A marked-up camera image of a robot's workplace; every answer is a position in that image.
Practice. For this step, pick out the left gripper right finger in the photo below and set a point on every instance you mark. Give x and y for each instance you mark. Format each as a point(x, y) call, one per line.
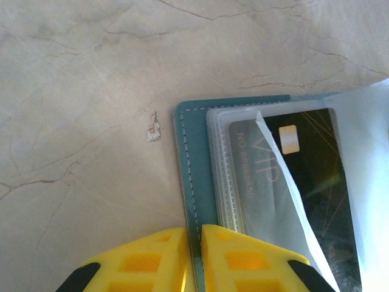
point(249, 267)

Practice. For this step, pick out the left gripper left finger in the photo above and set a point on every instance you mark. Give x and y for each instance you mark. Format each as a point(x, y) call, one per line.
point(136, 267)

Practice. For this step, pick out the black gold VIP card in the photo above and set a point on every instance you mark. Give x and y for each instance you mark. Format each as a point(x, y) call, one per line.
point(316, 170)

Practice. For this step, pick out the blue leather card holder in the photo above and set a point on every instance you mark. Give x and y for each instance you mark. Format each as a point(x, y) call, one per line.
point(194, 146)

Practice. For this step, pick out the small torn sticker scrap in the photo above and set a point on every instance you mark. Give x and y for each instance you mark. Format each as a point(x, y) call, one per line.
point(153, 132)

